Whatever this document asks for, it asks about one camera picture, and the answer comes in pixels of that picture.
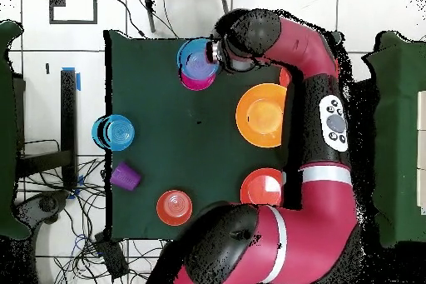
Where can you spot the small blue bowl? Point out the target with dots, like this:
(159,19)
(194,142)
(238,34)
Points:
(196,64)
(119,132)

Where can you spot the small pink bowl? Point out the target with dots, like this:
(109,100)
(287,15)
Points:
(196,84)

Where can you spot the large orange bowl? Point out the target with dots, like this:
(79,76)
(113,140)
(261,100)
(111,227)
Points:
(259,190)
(284,78)

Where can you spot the large yellow-orange bowl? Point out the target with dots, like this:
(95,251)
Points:
(259,115)

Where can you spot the purple cup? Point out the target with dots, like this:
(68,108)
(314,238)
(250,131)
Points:
(124,177)

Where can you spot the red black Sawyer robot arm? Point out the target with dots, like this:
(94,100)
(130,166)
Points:
(316,214)

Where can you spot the dark green table cloth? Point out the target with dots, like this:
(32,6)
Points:
(159,104)

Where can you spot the blue tape strip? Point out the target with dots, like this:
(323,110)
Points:
(78,82)

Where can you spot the small orange bowl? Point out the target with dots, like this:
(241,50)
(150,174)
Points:
(174,207)

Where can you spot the green cloth covered side table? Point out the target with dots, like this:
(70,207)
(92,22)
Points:
(6,114)
(399,130)

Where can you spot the black office chair base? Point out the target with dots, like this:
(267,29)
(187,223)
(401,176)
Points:
(48,204)

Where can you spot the black power box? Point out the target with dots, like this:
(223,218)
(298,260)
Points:
(111,257)

